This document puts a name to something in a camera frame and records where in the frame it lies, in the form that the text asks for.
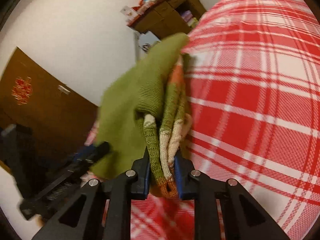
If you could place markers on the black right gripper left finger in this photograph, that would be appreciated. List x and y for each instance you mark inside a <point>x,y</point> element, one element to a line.
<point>101,210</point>

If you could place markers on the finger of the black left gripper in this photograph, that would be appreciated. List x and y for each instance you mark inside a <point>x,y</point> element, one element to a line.
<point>89,155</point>

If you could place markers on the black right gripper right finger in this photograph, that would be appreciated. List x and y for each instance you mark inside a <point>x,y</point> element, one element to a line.
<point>223,209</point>

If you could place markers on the green striped knit sweater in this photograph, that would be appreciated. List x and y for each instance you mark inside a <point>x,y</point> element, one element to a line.
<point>145,110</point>

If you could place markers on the dark brown wooden door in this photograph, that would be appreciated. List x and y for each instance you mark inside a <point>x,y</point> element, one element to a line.
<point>58,116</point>

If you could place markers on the red paper door decoration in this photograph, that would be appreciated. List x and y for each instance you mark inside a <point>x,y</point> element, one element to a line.
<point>22,90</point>

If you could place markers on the white printed paper bag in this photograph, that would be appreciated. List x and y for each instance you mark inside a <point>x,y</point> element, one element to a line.
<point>147,40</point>

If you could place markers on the red white plaid bedspread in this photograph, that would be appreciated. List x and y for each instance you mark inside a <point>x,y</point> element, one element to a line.
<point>252,87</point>

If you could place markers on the white card on cabinet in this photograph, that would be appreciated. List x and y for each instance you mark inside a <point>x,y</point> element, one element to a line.
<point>129,13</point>

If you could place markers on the dark brown wooden cabinet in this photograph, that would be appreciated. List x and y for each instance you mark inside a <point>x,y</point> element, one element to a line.
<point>165,17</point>

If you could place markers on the stacked books in cabinet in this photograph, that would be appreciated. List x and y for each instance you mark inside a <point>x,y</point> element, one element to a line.
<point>188,17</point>

